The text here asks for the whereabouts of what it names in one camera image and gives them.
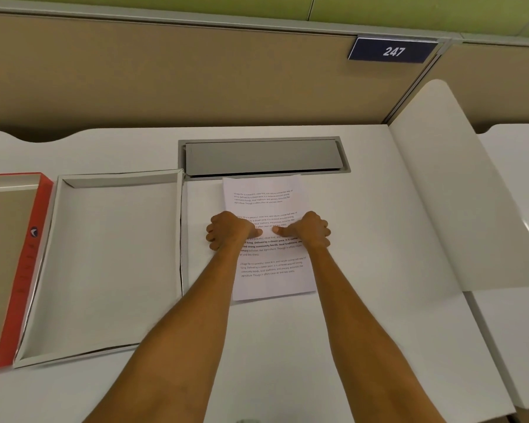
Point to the person's right hand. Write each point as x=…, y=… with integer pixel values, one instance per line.
x=308, y=231

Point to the person's left hand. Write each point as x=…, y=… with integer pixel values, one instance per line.
x=229, y=231

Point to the person's left thumb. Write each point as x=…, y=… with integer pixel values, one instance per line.
x=254, y=233

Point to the person's right thumb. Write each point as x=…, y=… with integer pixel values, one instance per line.
x=284, y=232

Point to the printed white paper sheet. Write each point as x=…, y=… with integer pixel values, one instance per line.
x=264, y=199

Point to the person's right forearm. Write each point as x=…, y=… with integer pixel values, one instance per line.
x=361, y=339

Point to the person's left forearm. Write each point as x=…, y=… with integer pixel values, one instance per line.
x=189, y=339

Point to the white cardboard box tray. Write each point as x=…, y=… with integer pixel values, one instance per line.
x=114, y=259

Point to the wide beige partition panel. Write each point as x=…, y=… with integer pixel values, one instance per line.
x=180, y=79

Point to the white curved desk divider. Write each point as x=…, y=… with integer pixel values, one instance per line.
x=463, y=193

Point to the dark blue number sign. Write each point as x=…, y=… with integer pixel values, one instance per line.
x=392, y=51

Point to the red cardboard box lid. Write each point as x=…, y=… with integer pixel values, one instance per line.
x=24, y=268

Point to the narrow beige partition panel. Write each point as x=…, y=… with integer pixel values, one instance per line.
x=498, y=79

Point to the grey partition top rail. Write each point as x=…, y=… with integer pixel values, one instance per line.
x=202, y=21

